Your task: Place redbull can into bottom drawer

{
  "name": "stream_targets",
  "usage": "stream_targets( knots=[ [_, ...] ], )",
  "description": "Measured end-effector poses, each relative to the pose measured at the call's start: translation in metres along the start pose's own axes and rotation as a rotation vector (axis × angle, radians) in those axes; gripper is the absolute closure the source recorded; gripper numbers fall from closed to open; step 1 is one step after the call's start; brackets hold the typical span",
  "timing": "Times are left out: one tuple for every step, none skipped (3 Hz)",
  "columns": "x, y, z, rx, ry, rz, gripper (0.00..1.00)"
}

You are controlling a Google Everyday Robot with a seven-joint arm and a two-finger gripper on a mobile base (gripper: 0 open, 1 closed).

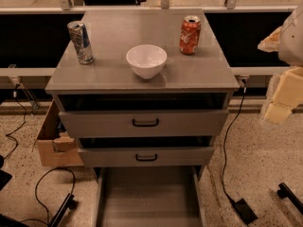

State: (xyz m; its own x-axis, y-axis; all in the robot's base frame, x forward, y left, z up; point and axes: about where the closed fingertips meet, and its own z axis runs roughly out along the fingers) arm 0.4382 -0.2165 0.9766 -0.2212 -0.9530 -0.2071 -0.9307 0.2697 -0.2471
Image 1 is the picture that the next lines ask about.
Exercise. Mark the silver blue redbull can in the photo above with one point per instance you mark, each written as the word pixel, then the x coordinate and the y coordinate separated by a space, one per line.
pixel 79 37

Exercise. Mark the black stand leg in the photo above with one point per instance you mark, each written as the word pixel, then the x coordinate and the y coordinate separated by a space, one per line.
pixel 285 192
pixel 68 204

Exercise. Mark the black stand leg right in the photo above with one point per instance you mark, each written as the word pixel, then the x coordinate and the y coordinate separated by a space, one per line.
pixel 285 192

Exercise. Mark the black power adapter with cable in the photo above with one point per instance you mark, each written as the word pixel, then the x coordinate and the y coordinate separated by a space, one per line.
pixel 231 179

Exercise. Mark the grey drawer cabinet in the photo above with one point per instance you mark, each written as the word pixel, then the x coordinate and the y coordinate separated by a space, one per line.
pixel 156 93

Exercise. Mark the white ceramic bowl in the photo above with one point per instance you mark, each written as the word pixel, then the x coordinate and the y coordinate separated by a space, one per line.
pixel 146 60

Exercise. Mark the brown cardboard box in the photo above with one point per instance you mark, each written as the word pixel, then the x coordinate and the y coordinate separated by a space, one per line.
pixel 56 147

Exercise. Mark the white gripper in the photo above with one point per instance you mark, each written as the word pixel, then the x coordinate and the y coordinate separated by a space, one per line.
pixel 292 43

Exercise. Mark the red coca-cola can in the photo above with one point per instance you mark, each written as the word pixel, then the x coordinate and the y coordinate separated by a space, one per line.
pixel 190 34

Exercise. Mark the grey middle drawer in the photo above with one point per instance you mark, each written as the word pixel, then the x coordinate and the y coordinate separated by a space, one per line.
pixel 122 157

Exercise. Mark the grey top drawer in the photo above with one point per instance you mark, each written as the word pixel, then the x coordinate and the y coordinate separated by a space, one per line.
pixel 120 124

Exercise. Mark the grey open bottom drawer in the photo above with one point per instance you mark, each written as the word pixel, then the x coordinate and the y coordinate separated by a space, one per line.
pixel 159 196

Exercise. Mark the black stand leg left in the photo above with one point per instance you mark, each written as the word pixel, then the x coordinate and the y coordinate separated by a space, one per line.
pixel 68 204

